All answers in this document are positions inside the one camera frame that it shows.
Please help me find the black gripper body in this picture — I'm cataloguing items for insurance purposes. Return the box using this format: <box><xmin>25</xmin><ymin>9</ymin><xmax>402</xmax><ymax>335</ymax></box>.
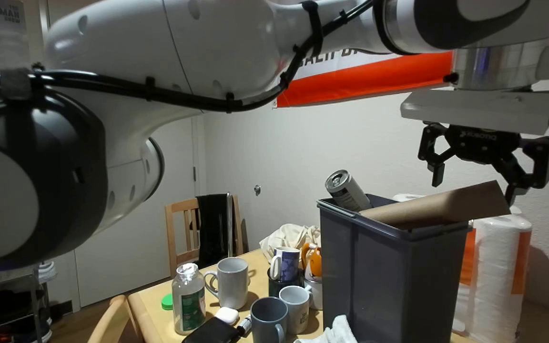
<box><xmin>444</xmin><ymin>123</ymin><xmax>522</xmax><ymax>165</ymax></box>

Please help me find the brown cardboard towel roll tube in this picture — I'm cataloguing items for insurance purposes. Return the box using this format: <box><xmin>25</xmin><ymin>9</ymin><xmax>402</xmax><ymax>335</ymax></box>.
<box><xmin>356</xmin><ymin>179</ymin><xmax>513</xmax><ymax>230</ymax></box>

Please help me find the orange white paper towel pack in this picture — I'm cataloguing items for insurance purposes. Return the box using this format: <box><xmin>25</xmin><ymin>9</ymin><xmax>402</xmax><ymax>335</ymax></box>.
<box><xmin>391</xmin><ymin>190</ymin><xmax>536</xmax><ymax>343</ymax></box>

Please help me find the grey plastic bin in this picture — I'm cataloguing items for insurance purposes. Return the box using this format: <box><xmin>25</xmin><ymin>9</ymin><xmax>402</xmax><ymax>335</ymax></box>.
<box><xmin>316</xmin><ymin>192</ymin><xmax>475</xmax><ymax>343</ymax></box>

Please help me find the silver drink can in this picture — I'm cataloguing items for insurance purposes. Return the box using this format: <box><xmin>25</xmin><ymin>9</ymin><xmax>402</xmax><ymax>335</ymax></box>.
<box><xmin>322</xmin><ymin>167</ymin><xmax>373</xmax><ymax>213</ymax></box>

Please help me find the California Republic flag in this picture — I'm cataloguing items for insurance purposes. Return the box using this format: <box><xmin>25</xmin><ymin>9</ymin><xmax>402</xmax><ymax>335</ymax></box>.
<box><xmin>276</xmin><ymin>7</ymin><xmax>549</xmax><ymax>110</ymax></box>

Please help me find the navy and white mug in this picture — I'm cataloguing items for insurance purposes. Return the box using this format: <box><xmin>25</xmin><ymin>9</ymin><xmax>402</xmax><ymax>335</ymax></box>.
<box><xmin>267</xmin><ymin>247</ymin><xmax>303</xmax><ymax>285</ymax></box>

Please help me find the white crumpled cloth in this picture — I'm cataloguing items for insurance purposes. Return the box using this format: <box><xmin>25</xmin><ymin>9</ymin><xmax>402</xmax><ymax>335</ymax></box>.
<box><xmin>295</xmin><ymin>312</ymin><xmax>360</xmax><ymax>343</ymax></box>

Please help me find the black container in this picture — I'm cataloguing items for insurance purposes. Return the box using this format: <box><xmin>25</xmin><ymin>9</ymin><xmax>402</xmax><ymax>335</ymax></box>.
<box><xmin>265</xmin><ymin>268</ymin><xmax>290</xmax><ymax>299</ymax></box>

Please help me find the small white mug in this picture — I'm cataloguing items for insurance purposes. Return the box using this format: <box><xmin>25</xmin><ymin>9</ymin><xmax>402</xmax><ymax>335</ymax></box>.
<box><xmin>276</xmin><ymin>284</ymin><xmax>312</xmax><ymax>337</ymax></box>

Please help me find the black jacket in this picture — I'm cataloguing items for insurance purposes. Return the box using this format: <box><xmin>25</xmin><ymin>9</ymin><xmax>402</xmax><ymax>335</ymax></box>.
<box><xmin>194</xmin><ymin>192</ymin><xmax>236</xmax><ymax>268</ymax></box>

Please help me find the dark grey mug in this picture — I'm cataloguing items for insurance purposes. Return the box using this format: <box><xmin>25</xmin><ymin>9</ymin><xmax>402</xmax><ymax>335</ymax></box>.
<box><xmin>250</xmin><ymin>295</ymin><xmax>292</xmax><ymax>343</ymax></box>

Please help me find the large white mug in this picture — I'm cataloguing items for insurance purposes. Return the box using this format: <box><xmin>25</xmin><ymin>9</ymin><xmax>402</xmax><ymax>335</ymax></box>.
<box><xmin>202</xmin><ymin>255</ymin><xmax>251</xmax><ymax>312</ymax></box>

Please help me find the small white case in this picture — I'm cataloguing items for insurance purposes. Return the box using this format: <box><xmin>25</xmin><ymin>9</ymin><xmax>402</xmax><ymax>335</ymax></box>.
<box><xmin>213</xmin><ymin>305</ymin><xmax>244</xmax><ymax>327</ymax></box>

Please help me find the light wooden chair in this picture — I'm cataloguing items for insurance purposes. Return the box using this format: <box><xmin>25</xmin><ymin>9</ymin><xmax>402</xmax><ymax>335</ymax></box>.
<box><xmin>162</xmin><ymin>192</ymin><xmax>246</xmax><ymax>276</ymax></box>

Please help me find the black wallet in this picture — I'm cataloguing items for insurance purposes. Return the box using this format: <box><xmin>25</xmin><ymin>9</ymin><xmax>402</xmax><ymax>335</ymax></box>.
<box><xmin>179</xmin><ymin>314</ymin><xmax>242</xmax><ymax>343</ymax></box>

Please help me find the clear glass jar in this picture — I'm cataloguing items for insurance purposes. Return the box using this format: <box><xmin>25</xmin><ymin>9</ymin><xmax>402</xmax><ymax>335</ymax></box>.
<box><xmin>170</xmin><ymin>261</ymin><xmax>208</xmax><ymax>337</ymax></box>

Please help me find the curved wooden chair back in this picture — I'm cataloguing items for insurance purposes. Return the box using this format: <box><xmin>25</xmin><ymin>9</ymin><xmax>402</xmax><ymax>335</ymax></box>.
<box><xmin>86</xmin><ymin>293</ymin><xmax>143</xmax><ymax>343</ymax></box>

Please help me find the dark equipment cart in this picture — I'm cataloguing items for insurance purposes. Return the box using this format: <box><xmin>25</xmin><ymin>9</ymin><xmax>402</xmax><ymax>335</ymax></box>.
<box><xmin>0</xmin><ymin>259</ymin><xmax>57</xmax><ymax>343</ymax></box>

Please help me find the cream cloth drawstring bag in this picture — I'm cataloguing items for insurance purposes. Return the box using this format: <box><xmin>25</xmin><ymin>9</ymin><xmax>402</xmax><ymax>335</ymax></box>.
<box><xmin>257</xmin><ymin>221</ymin><xmax>320</xmax><ymax>259</ymax></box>

